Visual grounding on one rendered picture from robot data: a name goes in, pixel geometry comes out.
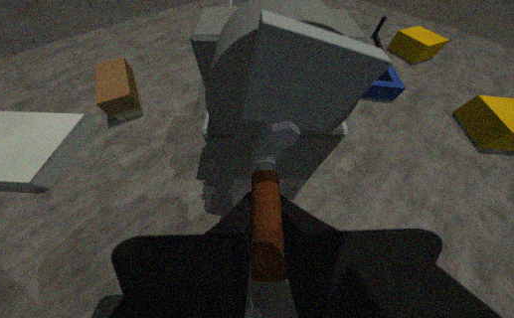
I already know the yellow block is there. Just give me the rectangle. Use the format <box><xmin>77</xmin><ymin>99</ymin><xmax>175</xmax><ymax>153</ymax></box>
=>
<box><xmin>387</xmin><ymin>26</ymin><xmax>449</xmax><ymax>64</ymax></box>
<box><xmin>454</xmin><ymin>95</ymin><xmax>514</xmax><ymax>150</ymax></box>

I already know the black l-shaped bar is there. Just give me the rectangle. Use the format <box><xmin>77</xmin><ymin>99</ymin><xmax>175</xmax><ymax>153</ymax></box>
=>
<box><xmin>372</xmin><ymin>16</ymin><xmax>387</xmax><ymax>53</ymax></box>

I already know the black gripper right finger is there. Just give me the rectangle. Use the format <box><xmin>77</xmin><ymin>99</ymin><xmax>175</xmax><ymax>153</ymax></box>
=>
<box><xmin>280</xmin><ymin>195</ymin><xmax>442</xmax><ymax>318</ymax></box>

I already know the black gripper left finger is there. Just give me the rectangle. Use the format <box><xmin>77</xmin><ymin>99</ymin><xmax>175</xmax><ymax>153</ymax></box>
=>
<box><xmin>111</xmin><ymin>192</ymin><xmax>252</xmax><ymax>318</ymax></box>

